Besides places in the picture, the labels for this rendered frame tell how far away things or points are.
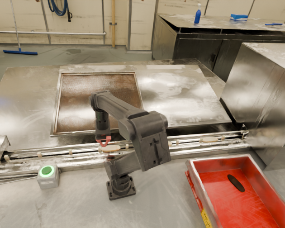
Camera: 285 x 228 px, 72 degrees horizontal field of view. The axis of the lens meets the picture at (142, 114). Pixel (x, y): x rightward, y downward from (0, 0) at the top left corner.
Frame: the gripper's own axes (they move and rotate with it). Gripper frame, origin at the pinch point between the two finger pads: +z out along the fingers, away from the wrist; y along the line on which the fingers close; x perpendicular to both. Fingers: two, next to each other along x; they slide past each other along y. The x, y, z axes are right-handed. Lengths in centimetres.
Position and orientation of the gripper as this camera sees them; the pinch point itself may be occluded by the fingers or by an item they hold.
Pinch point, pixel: (103, 140)
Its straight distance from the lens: 99.0
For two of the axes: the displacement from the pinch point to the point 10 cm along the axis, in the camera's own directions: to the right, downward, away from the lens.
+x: 9.8, -0.6, 2.0
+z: -0.8, 7.9, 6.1
